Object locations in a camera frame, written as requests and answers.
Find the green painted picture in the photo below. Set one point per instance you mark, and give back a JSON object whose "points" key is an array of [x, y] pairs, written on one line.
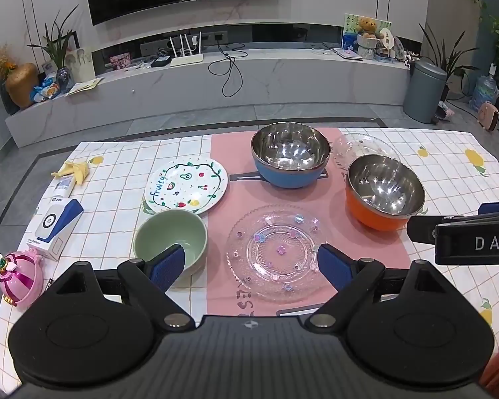
{"points": [[349, 29]]}

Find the blue glass jar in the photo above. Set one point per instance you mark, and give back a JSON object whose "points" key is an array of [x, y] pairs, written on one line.
{"points": [[64, 79]]}

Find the white tube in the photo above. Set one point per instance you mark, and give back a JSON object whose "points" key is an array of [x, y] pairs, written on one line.
{"points": [[64, 187]]}

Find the white checked lemon tablecloth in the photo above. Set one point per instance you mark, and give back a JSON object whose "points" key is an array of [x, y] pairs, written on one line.
{"points": [[440, 166]]}

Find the white picture frame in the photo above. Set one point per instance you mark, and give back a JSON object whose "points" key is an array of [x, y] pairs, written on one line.
{"points": [[81, 66]]}

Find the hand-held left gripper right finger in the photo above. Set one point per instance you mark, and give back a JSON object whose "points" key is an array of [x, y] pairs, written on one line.
{"points": [[332, 266]]}

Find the blue snack bags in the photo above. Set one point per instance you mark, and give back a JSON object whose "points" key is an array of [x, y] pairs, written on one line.
{"points": [[45, 89]]}

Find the white and blue box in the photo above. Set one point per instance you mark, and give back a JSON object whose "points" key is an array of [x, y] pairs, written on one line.
{"points": [[52, 228]]}

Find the white fruit pattern plate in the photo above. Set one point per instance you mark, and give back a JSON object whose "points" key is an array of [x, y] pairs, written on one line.
{"points": [[183, 183]]}

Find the small clear glass plate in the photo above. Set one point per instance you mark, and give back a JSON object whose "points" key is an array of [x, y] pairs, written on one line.
{"points": [[357, 143]]}

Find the pink round toy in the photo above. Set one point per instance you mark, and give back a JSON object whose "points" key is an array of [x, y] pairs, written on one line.
{"points": [[20, 278]]}

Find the pink photo card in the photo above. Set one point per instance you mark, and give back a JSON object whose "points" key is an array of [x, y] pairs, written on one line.
{"points": [[120, 61]]}

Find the white marble television cabinet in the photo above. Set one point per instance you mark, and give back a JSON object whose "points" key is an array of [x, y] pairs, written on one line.
{"points": [[191, 87]]}

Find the brown teddy bear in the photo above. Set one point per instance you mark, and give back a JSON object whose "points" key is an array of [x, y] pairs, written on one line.
{"points": [[366, 25]]}

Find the gold vase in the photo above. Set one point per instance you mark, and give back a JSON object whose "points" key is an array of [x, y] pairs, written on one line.
{"points": [[21, 85]]}

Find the small black box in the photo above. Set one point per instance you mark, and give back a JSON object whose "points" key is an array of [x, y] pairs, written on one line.
{"points": [[161, 62]]}

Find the white router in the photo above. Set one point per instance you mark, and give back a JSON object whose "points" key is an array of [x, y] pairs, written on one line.
{"points": [[186, 60]]}

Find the large clear glass plate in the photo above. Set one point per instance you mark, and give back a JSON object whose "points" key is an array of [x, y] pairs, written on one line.
{"points": [[274, 249]]}

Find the large water bottle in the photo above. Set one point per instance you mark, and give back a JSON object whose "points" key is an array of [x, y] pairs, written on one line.
{"points": [[484, 91]]}

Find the loose papers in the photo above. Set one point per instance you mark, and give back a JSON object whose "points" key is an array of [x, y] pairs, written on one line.
{"points": [[83, 87]]}

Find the tall leafy floor plant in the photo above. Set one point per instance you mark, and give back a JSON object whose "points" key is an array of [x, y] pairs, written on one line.
{"points": [[449, 56]]}

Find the blue steel bowl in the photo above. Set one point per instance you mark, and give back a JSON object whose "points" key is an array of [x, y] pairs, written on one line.
{"points": [[289, 176]]}

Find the pink placemat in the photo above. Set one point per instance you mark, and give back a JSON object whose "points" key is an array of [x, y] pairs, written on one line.
{"points": [[233, 199]]}

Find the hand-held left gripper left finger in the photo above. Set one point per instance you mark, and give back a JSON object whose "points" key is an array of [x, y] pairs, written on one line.
{"points": [[168, 268]]}

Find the banana peel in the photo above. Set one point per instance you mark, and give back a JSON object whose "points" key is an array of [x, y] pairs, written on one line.
{"points": [[81, 170]]}

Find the green ceramic bowl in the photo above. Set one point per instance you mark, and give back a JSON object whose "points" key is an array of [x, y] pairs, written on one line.
{"points": [[170, 228]]}

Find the small pink appliance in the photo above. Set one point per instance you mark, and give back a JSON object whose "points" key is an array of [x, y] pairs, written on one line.
{"points": [[488, 114]]}

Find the green potted plant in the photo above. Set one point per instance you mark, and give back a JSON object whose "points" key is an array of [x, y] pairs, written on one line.
{"points": [[57, 50]]}

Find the orange steel bowl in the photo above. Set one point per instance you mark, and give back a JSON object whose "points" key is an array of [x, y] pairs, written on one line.
{"points": [[366, 212]]}

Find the grey trash can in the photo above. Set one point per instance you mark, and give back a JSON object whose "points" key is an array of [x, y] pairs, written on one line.
{"points": [[424, 91]]}

